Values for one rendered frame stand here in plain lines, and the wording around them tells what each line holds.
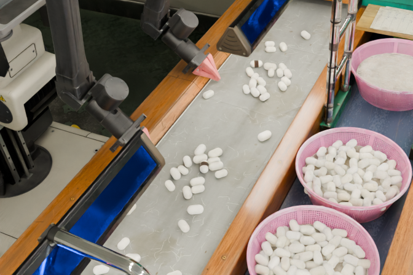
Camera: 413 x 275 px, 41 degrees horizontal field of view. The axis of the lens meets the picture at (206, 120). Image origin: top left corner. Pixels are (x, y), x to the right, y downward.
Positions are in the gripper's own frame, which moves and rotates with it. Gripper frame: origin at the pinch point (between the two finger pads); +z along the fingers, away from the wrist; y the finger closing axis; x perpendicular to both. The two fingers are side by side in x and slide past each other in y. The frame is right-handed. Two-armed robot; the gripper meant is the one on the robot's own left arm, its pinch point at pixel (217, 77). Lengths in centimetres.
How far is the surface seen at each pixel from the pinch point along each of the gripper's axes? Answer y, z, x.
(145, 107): -20.1, -10.1, 7.4
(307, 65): 17.5, 17.9, -12.3
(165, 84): -9.0, -10.2, 7.4
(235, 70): 7.6, 2.9, -0.1
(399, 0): 53, 28, -29
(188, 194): -43.3, 10.8, -8.4
